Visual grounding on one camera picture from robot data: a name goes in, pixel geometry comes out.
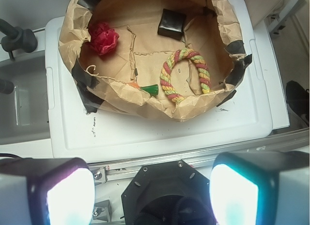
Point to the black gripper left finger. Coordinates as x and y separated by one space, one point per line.
46 192

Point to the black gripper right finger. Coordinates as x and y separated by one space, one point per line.
261 188

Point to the black box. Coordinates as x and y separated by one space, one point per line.
171 24

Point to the white plastic bin lid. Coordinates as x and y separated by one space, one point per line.
257 108

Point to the green and orange toy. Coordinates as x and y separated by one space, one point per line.
151 89

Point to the black clamp knob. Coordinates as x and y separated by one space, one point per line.
17 38

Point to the brown paper bag tray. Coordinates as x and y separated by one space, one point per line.
211 28

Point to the red crumpled paper ball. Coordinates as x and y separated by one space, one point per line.
103 38

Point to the aluminium frame rail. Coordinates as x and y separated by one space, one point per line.
125 169

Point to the black octagonal mount plate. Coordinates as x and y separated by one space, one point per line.
170 193

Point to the multicolour rope ring toy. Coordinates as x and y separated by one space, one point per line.
194 61

